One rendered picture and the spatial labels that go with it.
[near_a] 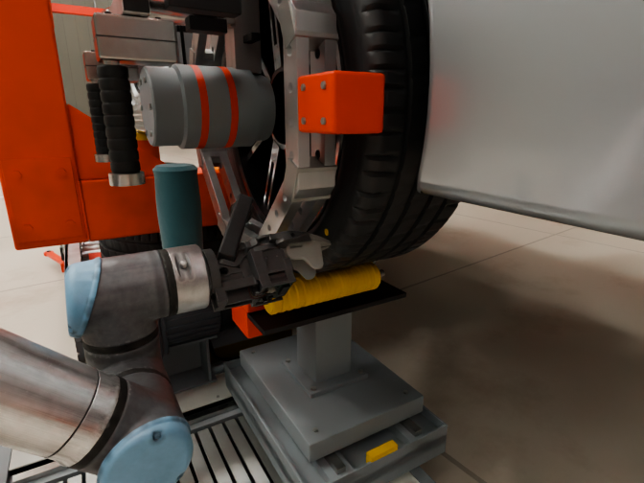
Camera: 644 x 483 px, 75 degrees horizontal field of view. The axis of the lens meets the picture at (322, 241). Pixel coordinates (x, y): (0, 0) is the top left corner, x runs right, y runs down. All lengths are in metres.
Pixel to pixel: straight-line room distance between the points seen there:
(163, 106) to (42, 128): 0.53
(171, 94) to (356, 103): 0.33
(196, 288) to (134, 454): 0.20
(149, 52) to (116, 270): 0.27
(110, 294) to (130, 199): 0.71
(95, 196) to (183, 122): 0.54
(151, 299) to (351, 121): 0.32
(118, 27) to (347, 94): 0.28
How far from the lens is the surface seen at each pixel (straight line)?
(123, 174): 0.60
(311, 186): 0.59
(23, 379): 0.45
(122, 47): 0.60
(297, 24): 0.59
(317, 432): 0.92
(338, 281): 0.82
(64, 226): 1.24
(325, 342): 0.99
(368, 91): 0.52
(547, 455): 1.34
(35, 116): 1.21
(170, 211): 0.90
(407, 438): 1.02
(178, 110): 0.73
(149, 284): 0.55
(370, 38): 0.59
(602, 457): 1.40
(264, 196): 1.00
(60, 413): 0.46
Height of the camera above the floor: 0.83
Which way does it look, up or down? 17 degrees down
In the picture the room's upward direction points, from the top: straight up
